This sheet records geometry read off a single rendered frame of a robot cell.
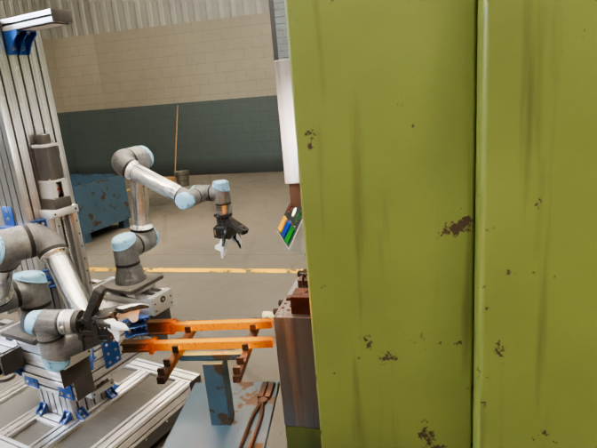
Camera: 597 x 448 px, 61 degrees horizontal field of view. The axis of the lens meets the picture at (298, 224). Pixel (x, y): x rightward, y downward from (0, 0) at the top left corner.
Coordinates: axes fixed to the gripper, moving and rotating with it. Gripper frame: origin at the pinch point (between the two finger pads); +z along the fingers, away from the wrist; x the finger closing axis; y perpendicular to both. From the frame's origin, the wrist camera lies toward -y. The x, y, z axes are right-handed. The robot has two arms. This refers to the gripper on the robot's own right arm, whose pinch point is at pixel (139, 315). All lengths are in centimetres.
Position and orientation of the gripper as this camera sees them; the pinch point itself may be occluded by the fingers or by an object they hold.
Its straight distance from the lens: 159.0
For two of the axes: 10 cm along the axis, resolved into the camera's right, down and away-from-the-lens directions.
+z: 9.9, -0.3, -1.1
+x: -1.0, 2.8, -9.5
